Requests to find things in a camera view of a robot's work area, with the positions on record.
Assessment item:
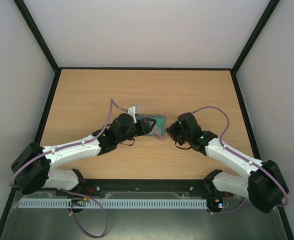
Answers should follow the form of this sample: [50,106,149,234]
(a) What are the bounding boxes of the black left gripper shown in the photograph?
[117,118,157,145]

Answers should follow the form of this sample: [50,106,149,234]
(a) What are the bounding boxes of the grey green glasses case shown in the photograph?
[136,114,166,130]

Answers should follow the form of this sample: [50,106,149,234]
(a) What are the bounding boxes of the pink transparent sunglasses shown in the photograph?
[151,126,167,141]

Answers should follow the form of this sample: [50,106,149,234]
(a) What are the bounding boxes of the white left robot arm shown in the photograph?
[10,113,157,195]

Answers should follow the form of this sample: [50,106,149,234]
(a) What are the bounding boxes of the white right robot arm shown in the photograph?
[166,112,289,213]

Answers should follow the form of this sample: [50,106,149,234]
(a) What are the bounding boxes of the right controller board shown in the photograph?
[207,198,230,209]

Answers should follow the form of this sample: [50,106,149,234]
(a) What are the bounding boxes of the controller board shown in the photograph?
[207,198,230,209]
[68,197,91,207]

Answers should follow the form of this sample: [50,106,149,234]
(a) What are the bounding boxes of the left controller board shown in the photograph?
[68,197,91,207]

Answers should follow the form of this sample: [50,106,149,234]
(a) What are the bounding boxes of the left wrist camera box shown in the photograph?
[127,105,140,124]

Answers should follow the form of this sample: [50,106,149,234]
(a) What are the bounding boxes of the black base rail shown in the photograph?
[56,178,235,198]

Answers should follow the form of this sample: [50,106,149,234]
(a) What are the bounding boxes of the light blue slotted cable duct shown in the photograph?
[18,198,207,210]

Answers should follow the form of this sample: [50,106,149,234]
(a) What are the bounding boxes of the black frame post right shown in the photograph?
[232,0,280,74]

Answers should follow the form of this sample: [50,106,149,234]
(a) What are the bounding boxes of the black frame post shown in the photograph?
[13,0,59,72]
[232,0,280,74]

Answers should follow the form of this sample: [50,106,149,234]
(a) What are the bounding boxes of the black frame post left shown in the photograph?
[13,0,59,72]

